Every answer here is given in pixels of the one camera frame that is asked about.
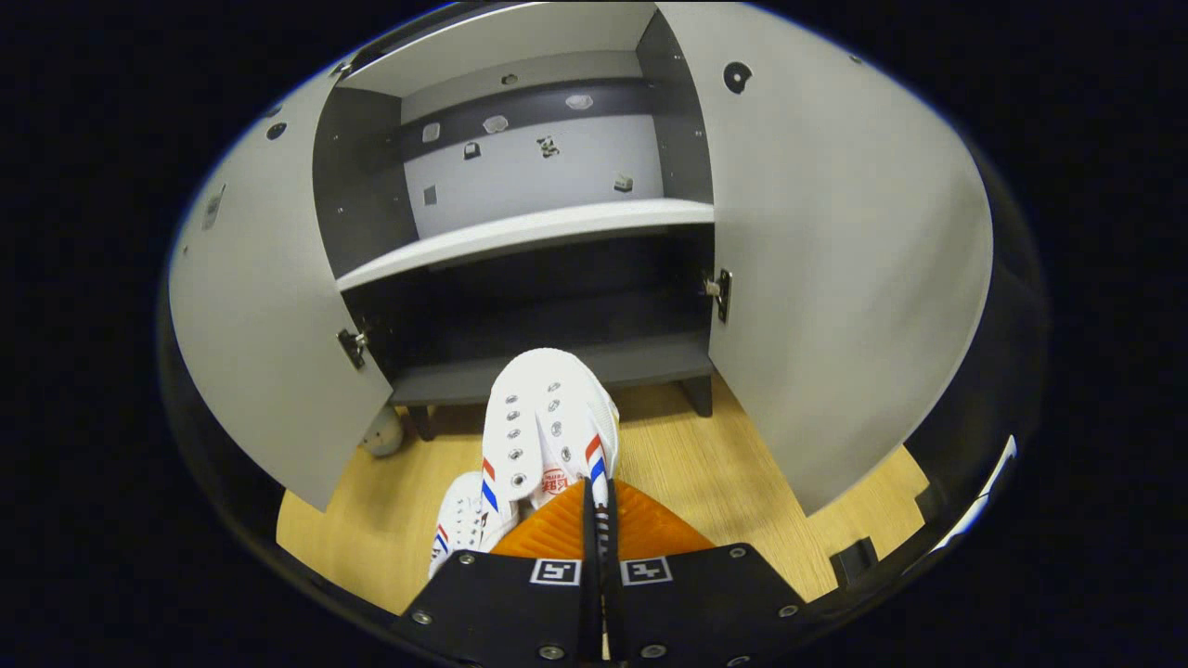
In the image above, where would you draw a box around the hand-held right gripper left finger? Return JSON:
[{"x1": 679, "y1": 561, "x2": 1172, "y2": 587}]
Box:
[{"x1": 390, "y1": 478, "x2": 604, "y2": 664}]

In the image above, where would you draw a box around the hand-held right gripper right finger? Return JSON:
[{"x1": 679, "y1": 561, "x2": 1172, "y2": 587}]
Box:
[{"x1": 603, "y1": 478, "x2": 808, "y2": 664}]

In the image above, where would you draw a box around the white striped canvas shoe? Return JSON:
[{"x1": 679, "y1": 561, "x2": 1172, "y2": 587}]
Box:
[
  {"x1": 427, "y1": 471, "x2": 521, "y2": 581},
  {"x1": 480, "y1": 348, "x2": 621, "y2": 520}
]

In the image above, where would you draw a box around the white cabinet door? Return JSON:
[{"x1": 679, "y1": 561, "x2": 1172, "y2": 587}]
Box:
[
  {"x1": 654, "y1": 0, "x2": 994, "y2": 518},
  {"x1": 167, "y1": 65, "x2": 395, "y2": 513}
]

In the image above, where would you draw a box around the white plush toy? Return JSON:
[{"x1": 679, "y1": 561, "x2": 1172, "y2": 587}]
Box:
[{"x1": 360, "y1": 404, "x2": 405, "y2": 457}]

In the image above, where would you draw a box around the small black bracket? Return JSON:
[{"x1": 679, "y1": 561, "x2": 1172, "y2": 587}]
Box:
[{"x1": 831, "y1": 536, "x2": 878, "y2": 585}]

